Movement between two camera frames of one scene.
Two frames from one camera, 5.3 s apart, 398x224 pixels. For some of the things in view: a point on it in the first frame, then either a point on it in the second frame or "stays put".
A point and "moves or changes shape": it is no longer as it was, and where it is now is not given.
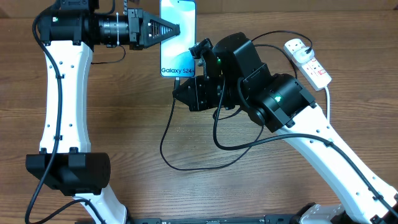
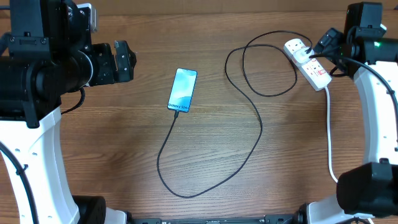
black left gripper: [145, 19] to [126, 60]
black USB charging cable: [248, 152] to [247, 97]
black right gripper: [201, 102] to [328, 45]
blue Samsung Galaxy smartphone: [175, 58] moves or changes shape
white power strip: [313, 72] stays put
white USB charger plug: [302, 56] stays put
